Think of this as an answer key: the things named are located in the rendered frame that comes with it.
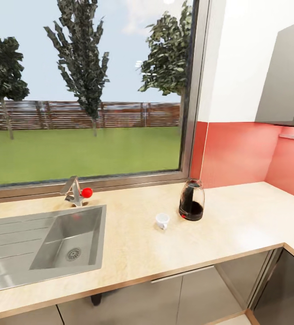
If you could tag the drop in sink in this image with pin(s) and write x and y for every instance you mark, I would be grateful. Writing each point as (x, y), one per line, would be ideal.
(35, 248)

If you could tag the countertop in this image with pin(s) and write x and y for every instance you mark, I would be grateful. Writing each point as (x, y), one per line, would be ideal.
(136, 249)
(269, 205)

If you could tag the coffee cup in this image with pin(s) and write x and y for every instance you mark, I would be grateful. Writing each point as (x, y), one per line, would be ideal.
(162, 220)

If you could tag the electric kettle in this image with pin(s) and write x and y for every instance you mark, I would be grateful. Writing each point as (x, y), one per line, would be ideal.
(192, 200)

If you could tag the cabinet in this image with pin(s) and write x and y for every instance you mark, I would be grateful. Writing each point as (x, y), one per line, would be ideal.
(276, 105)
(194, 297)
(274, 302)

